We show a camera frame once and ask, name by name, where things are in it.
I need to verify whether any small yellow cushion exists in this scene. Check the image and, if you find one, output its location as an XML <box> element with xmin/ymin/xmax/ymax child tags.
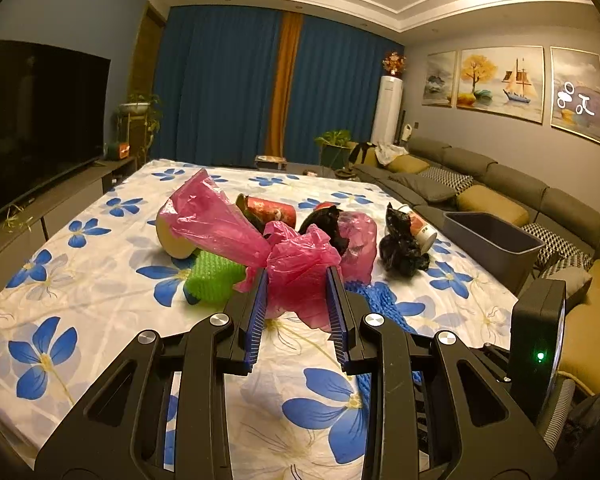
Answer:
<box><xmin>387</xmin><ymin>155</ymin><xmax>431</xmax><ymax>176</ymax></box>

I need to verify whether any blue knitted cloth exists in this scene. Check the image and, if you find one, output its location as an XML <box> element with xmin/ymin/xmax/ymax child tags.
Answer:
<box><xmin>344</xmin><ymin>281</ymin><xmax>426</xmax><ymax>401</ymax></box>

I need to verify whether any potted plant in dark pot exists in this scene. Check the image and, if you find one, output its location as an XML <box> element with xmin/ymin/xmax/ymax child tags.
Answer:
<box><xmin>314</xmin><ymin>130</ymin><xmax>353</xmax><ymax>168</ymax></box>

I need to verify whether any grey sectional sofa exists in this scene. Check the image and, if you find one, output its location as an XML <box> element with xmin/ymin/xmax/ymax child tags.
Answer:
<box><xmin>350</xmin><ymin>135</ymin><xmax>600</xmax><ymax>396</ymax></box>

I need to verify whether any large pink plastic bag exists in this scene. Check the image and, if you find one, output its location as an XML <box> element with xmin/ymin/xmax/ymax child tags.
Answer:
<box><xmin>169</xmin><ymin>169</ymin><xmax>342</xmax><ymax>332</ymax></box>

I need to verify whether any wooden door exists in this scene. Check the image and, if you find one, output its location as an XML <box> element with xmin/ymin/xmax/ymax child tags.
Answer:
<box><xmin>132</xmin><ymin>2</ymin><xmax>168</xmax><ymax>161</ymax></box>

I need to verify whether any blue floral blanket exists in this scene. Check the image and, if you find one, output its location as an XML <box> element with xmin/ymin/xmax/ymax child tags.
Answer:
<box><xmin>0</xmin><ymin>159</ymin><xmax>526</xmax><ymax>480</ymax></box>

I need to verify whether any black cloth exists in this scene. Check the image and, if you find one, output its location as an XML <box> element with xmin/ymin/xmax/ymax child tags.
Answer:
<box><xmin>352</xmin><ymin>142</ymin><xmax>378</xmax><ymax>165</ymax></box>

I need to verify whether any black television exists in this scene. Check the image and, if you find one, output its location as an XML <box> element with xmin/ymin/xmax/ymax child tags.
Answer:
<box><xmin>0</xmin><ymin>39</ymin><xmax>112</xmax><ymax>228</ymax></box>

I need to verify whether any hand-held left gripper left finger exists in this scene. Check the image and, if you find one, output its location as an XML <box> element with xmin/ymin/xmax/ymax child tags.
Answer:
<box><xmin>35</xmin><ymin>266</ymin><xmax>270</xmax><ymax>480</ymax></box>

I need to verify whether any white tower air conditioner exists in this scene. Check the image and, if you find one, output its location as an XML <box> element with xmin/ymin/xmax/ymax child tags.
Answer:
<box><xmin>370</xmin><ymin>76</ymin><xmax>403</xmax><ymax>147</ymax></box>

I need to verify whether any yellow ribbon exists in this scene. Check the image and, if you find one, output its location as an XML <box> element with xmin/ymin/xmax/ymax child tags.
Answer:
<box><xmin>2</xmin><ymin>205</ymin><xmax>33</xmax><ymax>233</ymax></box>

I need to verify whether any purple sky painting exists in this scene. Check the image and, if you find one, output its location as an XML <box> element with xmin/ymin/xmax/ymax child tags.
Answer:
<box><xmin>550</xmin><ymin>46</ymin><xmax>600</xmax><ymax>147</ymax></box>

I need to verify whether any large yellow cushion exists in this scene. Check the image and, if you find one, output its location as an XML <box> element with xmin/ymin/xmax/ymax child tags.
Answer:
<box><xmin>455</xmin><ymin>185</ymin><xmax>531</xmax><ymax>226</ymax></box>

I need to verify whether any small pink plastic bag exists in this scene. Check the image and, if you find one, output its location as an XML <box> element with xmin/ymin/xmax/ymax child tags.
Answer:
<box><xmin>337</xmin><ymin>212</ymin><xmax>378</xmax><ymax>281</ymax></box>

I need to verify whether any dark coffee table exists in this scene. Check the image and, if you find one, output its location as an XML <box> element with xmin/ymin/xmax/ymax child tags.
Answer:
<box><xmin>255</xmin><ymin>160</ymin><xmax>371</xmax><ymax>181</ymax></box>

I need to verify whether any trailing plant in white pot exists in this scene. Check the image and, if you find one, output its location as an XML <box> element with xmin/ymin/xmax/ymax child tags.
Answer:
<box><xmin>116</xmin><ymin>91</ymin><xmax>163</xmax><ymax>161</ymax></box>

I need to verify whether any grey plastic bin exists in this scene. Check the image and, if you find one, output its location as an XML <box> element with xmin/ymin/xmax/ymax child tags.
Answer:
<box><xmin>442</xmin><ymin>211</ymin><xmax>546</xmax><ymax>295</ymax></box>

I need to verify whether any black plastic bag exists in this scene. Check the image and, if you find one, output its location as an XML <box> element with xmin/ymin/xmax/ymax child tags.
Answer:
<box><xmin>378</xmin><ymin>202</ymin><xmax>431</xmax><ymax>277</ymax></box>
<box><xmin>300</xmin><ymin>205</ymin><xmax>351</xmax><ymax>256</ymax></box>

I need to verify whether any houndstooth patterned cushion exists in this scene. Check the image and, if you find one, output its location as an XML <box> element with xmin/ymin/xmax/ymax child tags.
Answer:
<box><xmin>420</xmin><ymin>166</ymin><xmax>476</xmax><ymax>195</ymax></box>
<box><xmin>522</xmin><ymin>222</ymin><xmax>593</xmax><ymax>268</ymax></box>

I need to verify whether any white cloth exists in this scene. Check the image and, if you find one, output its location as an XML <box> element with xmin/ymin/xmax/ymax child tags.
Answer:
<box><xmin>375</xmin><ymin>142</ymin><xmax>410</xmax><ymax>163</ymax></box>

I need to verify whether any small grey landscape painting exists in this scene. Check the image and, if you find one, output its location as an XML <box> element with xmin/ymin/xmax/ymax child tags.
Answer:
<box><xmin>421</xmin><ymin>51</ymin><xmax>458</xmax><ymax>108</ymax></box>

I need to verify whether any white printed paper cup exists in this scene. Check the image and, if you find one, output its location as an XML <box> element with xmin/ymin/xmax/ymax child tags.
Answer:
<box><xmin>397</xmin><ymin>205</ymin><xmax>438</xmax><ymax>253</ymax></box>

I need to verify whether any green knitted cloth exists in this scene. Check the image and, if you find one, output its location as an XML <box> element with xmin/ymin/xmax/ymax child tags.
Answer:
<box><xmin>182</xmin><ymin>250</ymin><xmax>248</xmax><ymax>306</ymax></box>

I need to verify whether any light grey cushion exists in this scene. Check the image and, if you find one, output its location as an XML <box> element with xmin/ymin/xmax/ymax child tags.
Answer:
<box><xmin>537</xmin><ymin>265</ymin><xmax>593</xmax><ymax>311</ymax></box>

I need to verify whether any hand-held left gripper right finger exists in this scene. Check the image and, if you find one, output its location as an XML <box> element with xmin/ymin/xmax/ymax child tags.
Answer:
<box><xmin>326</xmin><ymin>265</ymin><xmax>566</xmax><ymax>480</ymax></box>

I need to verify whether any blue curtain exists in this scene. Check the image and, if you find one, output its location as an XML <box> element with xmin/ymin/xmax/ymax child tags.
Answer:
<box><xmin>150</xmin><ymin>5</ymin><xmax>283</xmax><ymax>167</ymax></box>
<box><xmin>287</xmin><ymin>20</ymin><xmax>406</xmax><ymax>161</ymax></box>

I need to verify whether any beige paper bowl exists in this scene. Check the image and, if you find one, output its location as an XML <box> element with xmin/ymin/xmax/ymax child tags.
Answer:
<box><xmin>156</xmin><ymin>195</ymin><xmax>201</xmax><ymax>260</ymax></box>

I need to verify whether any artificial flower bouquet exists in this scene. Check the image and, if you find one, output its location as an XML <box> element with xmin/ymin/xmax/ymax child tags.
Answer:
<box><xmin>382</xmin><ymin>51</ymin><xmax>407</xmax><ymax>78</ymax></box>

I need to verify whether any dark grey cushion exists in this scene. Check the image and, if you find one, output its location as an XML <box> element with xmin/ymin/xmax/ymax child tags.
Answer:
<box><xmin>387</xmin><ymin>172</ymin><xmax>458</xmax><ymax>203</ymax></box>

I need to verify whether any gold plant stand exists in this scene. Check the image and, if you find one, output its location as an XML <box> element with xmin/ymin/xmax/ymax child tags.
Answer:
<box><xmin>117</xmin><ymin>115</ymin><xmax>151</xmax><ymax>161</ymax></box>

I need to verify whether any grey television cabinet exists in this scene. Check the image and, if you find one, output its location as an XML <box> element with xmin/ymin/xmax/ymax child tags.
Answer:
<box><xmin>0</xmin><ymin>155</ymin><xmax>138</xmax><ymax>281</ymax></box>

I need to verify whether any orange curtain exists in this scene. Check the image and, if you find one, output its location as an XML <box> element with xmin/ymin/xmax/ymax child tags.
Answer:
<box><xmin>265</xmin><ymin>10</ymin><xmax>305</xmax><ymax>157</ymax></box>

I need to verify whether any sailboat and tree painting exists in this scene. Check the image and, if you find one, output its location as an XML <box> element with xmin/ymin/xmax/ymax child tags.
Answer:
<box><xmin>455</xmin><ymin>46</ymin><xmax>545</xmax><ymax>125</ymax></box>

